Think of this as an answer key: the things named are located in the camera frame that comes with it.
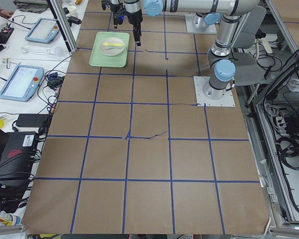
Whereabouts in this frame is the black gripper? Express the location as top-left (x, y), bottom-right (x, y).
top-left (124, 0), bottom-right (143, 46)

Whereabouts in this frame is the black laptop computer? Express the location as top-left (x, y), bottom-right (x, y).
top-left (0, 129), bottom-right (38, 187)

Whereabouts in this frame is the near blue teach pendant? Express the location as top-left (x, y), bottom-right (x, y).
top-left (0, 64), bottom-right (44, 102)

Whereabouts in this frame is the white paper cup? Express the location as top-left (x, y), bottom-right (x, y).
top-left (68, 5), bottom-right (78, 17)

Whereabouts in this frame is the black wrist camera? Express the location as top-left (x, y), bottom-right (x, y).
top-left (101, 0), bottom-right (124, 29)

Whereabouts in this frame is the black power adapter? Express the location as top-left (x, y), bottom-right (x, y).
top-left (15, 114), bottom-right (48, 127)

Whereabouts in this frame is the green plastic tray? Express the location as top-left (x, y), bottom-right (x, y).
top-left (89, 32), bottom-right (130, 68)

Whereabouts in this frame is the white light bulb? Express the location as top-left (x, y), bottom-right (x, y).
top-left (46, 47), bottom-right (64, 57)

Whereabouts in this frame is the far blue teach pendant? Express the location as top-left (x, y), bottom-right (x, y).
top-left (24, 18), bottom-right (59, 44)

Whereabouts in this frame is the aluminium frame post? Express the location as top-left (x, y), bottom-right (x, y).
top-left (47, 0), bottom-right (77, 53)

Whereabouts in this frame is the blue teach pendant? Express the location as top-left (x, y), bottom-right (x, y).
top-left (24, 18), bottom-right (59, 44)
top-left (0, 64), bottom-right (44, 102)

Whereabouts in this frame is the yellow plastic fork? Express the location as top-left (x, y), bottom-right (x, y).
top-left (102, 43), bottom-right (124, 47)

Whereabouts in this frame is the cream round plate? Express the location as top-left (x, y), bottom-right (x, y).
top-left (99, 37), bottom-right (125, 56)

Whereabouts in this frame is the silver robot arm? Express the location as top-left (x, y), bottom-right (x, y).
top-left (121, 0), bottom-right (259, 100)
top-left (193, 12), bottom-right (221, 29)

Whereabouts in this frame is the light green spoon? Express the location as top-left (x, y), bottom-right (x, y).
top-left (105, 46), bottom-right (124, 50)

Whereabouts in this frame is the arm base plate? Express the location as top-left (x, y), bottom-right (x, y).
top-left (185, 14), bottom-right (217, 34)
top-left (193, 76), bottom-right (235, 107)

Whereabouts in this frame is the grey office chair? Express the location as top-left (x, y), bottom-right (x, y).
top-left (232, 6), bottom-right (266, 86)

